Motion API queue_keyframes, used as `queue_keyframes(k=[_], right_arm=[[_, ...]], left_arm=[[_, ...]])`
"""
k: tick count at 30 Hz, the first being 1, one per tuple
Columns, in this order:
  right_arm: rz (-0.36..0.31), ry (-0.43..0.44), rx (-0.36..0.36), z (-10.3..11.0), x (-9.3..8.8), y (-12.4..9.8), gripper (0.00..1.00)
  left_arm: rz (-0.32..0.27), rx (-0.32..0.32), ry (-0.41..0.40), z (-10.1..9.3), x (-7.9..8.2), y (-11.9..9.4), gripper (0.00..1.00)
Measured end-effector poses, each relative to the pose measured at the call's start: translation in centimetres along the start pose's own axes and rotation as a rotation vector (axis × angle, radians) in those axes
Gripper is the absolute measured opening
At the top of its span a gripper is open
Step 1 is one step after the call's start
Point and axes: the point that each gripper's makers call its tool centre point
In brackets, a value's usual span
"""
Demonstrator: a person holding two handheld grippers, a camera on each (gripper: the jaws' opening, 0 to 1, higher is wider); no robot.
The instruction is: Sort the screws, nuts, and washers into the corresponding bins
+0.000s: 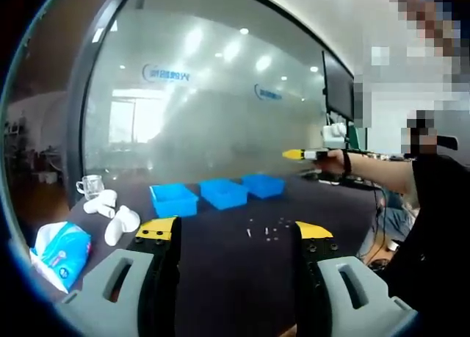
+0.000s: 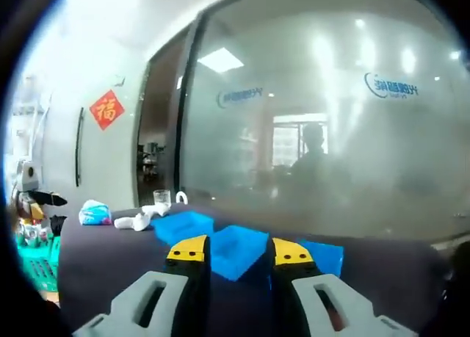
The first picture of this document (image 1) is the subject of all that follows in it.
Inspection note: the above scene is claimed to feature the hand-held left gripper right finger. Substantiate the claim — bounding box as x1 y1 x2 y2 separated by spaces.
293 221 419 337

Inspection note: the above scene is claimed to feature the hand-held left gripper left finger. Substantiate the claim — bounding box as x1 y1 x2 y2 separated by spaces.
54 215 183 337

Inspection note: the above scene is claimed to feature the blue plastic bin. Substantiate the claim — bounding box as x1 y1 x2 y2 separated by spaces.
199 178 249 211
149 183 199 219
241 173 286 200

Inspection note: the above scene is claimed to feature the screws nuts washers group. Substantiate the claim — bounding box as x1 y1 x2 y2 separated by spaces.
245 216 294 242

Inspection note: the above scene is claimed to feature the person's right hand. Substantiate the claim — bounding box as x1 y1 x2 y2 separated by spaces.
311 149 346 176

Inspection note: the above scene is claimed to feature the large black monitor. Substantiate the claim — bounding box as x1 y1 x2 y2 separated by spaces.
322 50 355 121

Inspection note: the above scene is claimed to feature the blue white tissue pack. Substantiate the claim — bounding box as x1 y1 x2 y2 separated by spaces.
29 221 92 294

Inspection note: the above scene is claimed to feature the blue logo glass sticker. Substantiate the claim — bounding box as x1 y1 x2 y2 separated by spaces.
253 82 283 101
142 62 192 84

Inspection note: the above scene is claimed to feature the clear glass mug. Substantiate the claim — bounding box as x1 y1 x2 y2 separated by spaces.
76 174 104 201

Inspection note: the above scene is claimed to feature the black wrist strap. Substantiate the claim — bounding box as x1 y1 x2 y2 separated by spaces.
341 150 353 177

